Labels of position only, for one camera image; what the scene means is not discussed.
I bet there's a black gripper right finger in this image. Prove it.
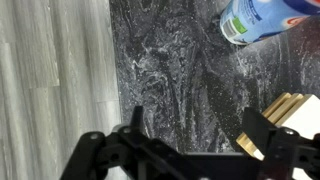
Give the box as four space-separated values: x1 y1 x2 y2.
241 106 320 180

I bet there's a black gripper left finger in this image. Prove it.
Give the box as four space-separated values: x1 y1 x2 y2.
59 105 188 180

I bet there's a blue jar with orange lid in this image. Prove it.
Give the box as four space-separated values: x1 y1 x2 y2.
219 0 320 46

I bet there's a wooden coaster holder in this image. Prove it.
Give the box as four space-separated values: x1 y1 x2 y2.
235 92 313 158

